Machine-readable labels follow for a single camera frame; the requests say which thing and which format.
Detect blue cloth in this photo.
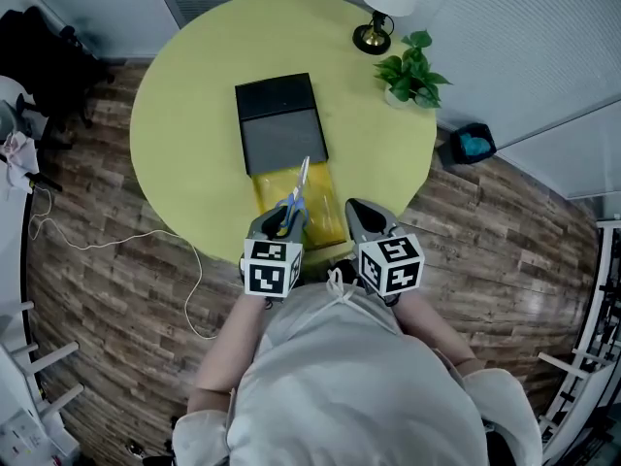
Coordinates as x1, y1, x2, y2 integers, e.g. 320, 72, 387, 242
459, 132, 491, 157

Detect person's right forearm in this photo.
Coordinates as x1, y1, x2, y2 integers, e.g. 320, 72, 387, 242
390, 291, 479, 373

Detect white black metal rack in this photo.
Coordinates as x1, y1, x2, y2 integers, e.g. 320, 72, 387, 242
538, 216, 621, 466

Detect white desk with legs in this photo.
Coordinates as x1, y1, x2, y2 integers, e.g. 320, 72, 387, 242
0, 279, 86, 466

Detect yellow box tray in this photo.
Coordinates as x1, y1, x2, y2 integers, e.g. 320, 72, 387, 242
234, 72, 348, 251

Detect white power cable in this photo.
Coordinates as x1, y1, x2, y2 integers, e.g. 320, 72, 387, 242
27, 186, 219, 342

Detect black waste bin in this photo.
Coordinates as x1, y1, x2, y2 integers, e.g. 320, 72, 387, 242
439, 122, 498, 167

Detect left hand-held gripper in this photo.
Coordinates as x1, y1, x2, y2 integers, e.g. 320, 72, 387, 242
241, 206, 309, 300

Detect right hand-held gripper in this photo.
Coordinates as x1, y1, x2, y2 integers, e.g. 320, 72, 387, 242
344, 198, 427, 298

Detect grey folding chair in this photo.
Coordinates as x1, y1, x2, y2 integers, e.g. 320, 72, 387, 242
0, 99, 64, 193

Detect yellow-green round tablecloth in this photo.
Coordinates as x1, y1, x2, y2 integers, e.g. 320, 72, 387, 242
129, 0, 438, 267

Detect person's white shirt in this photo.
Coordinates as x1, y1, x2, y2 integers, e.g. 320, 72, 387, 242
172, 267, 544, 466

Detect person's left forearm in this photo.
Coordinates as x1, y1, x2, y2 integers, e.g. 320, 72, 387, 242
193, 296, 273, 392

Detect black office chair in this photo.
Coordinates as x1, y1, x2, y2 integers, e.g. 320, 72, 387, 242
0, 6, 116, 150

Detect green potted plant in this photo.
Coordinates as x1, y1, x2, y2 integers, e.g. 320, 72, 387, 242
372, 29, 453, 111

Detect blue handled scissors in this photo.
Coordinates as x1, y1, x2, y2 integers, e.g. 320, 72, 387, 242
275, 155, 311, 235

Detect pink white cloth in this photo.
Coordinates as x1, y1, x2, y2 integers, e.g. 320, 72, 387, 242
0, 131, 40, 201

